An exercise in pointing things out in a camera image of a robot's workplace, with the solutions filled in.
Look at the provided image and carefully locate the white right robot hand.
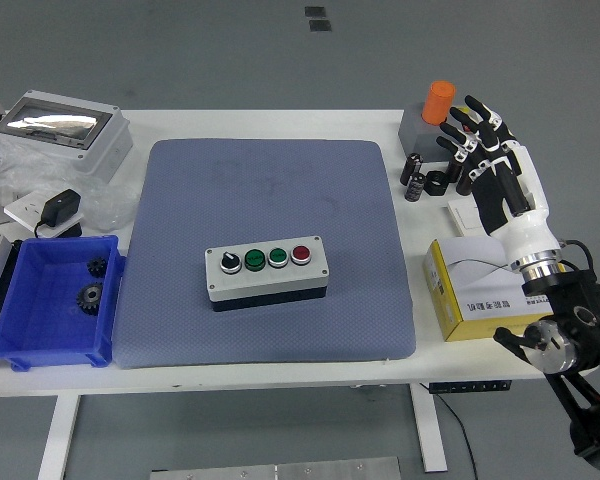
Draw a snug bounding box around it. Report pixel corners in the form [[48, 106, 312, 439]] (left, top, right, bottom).
[[435, 94, 564, 264]]

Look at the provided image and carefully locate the grey four-button control box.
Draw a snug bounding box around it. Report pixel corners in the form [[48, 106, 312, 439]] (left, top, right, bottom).
[[203, 235, 331, 314]]

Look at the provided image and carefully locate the white and yellow carton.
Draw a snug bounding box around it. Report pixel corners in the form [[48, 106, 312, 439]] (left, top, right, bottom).
[[422, 235, 556, 344]]

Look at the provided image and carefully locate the orange cylinder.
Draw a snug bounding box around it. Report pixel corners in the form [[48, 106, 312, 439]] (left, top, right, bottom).
[[421, 80, 457, 127]]

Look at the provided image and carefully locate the black table control panel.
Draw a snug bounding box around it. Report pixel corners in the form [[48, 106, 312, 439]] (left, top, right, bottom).
[[428, 380, 512, 395]]

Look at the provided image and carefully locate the white table leg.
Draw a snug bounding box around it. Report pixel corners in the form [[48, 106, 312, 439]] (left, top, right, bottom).
[[408, 384, 449, 474], [37, 394, 81, 480]]

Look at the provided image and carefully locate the grey-blue table mat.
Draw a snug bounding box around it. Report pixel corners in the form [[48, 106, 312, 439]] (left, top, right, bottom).
[[112, 138, 416, 370]]

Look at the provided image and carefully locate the grey metal plate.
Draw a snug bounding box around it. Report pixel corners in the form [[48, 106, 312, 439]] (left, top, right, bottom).
[[149, 455, 402, 480]]

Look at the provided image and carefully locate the clear plastic bag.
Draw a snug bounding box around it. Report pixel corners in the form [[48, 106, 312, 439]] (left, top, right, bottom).
[[0, 144, 141, 231]]

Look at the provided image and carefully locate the large black gear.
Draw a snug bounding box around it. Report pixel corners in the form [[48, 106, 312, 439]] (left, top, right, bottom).
[[75, 281, 105, 316]]

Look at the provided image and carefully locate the black power adapter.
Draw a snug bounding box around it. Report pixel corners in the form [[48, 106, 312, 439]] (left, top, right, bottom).
[[32, 188, 83, 239]]

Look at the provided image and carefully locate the blue plastic bin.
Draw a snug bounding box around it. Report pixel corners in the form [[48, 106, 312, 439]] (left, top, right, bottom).
[[0, 234, 127, 372]]

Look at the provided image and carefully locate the white wall switch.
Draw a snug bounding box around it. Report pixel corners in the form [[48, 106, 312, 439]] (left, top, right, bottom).
[[447, 198, 487, 237]]

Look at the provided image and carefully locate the black ring nut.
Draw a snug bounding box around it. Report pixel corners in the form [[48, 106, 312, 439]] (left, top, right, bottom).
[[424, 170, 450, 197]]

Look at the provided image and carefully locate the grey switch box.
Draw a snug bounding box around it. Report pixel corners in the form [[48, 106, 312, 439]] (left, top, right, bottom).
[[397, 102, 481, 164]]

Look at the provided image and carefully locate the thin black cable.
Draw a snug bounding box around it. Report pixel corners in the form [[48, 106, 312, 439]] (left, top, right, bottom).
[[437, 392, 479, 480]]

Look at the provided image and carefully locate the grey enclosure with clear window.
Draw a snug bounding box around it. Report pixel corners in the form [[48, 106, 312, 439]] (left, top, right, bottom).
[[0, 89, 134, 185]]

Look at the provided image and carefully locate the white wall socket plate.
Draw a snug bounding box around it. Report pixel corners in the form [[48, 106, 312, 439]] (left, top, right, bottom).
[[3, 189, 86, 236]]

